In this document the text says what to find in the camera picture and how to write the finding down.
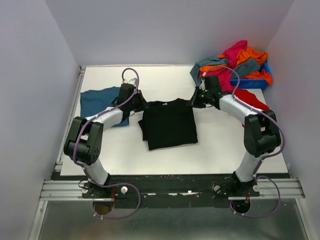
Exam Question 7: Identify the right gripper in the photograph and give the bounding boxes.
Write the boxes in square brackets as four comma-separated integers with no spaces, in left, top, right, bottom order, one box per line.
[187,86,211,109]

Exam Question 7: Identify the black t shirt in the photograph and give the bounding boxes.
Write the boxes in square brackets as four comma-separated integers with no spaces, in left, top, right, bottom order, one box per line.
[138,98,198,151]

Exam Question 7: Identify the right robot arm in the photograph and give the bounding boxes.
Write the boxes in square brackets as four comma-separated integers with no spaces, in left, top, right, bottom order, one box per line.
[188,75,282,196]

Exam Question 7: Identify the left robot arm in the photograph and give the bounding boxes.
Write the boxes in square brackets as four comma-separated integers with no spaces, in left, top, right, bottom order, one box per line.
[63,83,148,198]

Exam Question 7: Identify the magenta t shirt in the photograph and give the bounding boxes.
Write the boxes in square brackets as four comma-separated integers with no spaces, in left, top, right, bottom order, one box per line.
[199,40,248,91]

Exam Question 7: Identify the red t shirt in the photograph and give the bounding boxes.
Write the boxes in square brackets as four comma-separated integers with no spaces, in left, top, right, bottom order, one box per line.
[235,88,270,111]

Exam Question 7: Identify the folded blue t shirt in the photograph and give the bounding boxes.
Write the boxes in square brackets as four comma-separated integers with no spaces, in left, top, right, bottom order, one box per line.
[80,86,120,119]

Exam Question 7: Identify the grey blue t shirt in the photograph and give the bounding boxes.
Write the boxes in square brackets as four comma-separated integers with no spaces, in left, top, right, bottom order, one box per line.
[190,56,261,87]

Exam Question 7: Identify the blue plastic bin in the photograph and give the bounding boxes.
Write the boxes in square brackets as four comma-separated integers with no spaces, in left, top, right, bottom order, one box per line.
[234,58,273,90]

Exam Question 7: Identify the orange t shirt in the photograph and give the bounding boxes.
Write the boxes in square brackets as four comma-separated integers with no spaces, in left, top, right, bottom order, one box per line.
[199,46,274,86]

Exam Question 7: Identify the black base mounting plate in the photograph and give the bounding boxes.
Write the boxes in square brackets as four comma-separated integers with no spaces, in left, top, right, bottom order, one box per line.
[55,173,298,209]

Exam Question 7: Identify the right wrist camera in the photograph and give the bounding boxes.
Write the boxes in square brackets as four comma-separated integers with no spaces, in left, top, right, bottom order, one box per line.
[199,77,207,91]

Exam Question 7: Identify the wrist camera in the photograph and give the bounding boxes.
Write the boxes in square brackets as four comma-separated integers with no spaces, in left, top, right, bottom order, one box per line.
[122,77,139,87]
[199,77,207,91]

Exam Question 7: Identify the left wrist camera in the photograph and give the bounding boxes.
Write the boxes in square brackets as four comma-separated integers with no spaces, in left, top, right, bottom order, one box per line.
[122,77,139,87]

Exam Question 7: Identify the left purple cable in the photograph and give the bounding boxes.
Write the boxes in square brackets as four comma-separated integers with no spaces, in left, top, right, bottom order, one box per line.
[73,67,141,221]

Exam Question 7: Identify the purple cable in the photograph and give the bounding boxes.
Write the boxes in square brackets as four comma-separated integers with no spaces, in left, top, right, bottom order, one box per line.
[73,67,141,221]
[202,65,287,219]

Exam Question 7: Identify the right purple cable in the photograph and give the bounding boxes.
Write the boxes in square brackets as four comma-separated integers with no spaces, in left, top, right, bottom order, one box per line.
[202,65,287,219]

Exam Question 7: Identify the aluminium frame rail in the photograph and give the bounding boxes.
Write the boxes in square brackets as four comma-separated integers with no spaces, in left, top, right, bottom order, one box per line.
[27,66,87,240]

